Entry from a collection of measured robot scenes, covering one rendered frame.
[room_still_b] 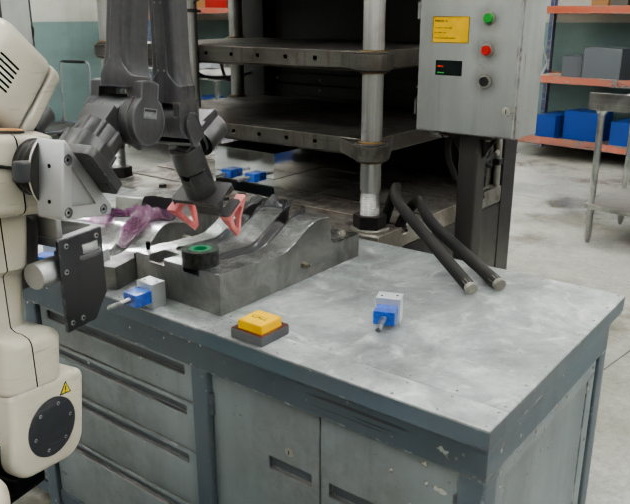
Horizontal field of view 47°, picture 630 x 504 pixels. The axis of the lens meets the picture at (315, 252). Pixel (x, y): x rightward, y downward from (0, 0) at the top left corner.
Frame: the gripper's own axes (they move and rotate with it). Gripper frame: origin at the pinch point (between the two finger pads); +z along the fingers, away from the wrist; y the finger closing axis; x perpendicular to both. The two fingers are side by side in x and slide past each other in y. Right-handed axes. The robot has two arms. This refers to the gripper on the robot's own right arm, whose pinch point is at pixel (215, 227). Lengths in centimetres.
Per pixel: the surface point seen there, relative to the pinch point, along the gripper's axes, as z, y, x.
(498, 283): 34, -47, -29
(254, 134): 41, 47, -84
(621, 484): 135, -77, -46
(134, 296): 11.8, 17.5, 11.4
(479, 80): 17, -29, -84
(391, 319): 19.6, -33.2, -1.2
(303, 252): 24.4, -4.4, -19.7
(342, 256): 35.9, -7.5, -31.0
